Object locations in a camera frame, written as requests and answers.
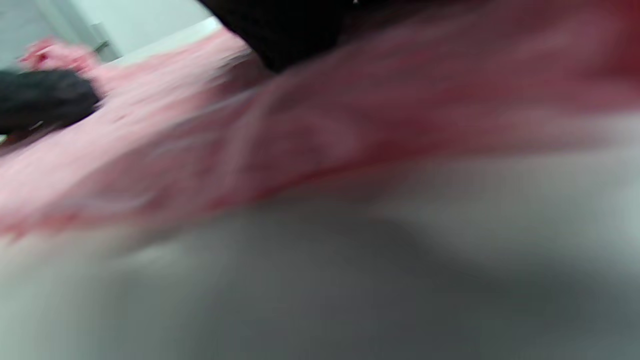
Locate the pink crinkled paper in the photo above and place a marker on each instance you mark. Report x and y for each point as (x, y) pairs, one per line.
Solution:
(60, 57)
(350, 110)

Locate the person's right hand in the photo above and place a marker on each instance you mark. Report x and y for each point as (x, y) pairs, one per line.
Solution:
(285, 25)

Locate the person's left hand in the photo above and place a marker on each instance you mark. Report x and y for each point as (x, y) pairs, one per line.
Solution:
(45, 100)

